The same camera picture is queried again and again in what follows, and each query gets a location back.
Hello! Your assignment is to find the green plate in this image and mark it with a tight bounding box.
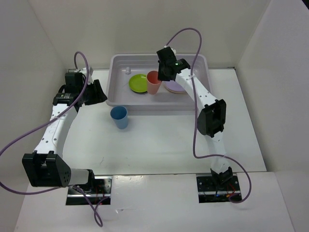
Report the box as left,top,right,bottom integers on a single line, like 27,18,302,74
128,74,147,93

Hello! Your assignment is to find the blue cup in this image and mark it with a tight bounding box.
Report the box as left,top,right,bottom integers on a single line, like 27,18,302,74
110,106,128,130

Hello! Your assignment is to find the lavender plastic bin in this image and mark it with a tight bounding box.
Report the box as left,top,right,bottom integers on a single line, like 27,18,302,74
105,54,212,112

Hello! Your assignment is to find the pink cup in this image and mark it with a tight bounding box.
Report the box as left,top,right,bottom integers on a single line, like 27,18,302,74
146,71,162,95

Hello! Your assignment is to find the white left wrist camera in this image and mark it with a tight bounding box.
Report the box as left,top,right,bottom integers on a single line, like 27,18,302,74
79,67,94,85

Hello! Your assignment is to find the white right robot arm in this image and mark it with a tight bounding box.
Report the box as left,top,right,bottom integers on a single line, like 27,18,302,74
156,46,233,190

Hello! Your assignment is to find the purple plate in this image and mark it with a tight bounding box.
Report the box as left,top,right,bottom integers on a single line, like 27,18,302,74
163,81,185,91

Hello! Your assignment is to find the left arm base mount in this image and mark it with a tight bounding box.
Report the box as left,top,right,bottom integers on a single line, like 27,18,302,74
66,175,112,206

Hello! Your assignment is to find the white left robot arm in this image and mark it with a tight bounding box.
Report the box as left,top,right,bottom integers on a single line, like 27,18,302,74
22,68,107,193

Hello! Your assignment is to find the yellow plate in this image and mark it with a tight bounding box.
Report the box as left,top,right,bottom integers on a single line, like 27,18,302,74
167,88,186,94

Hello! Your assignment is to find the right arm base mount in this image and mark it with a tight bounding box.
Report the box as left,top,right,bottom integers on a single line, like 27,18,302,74
196,174,242,203

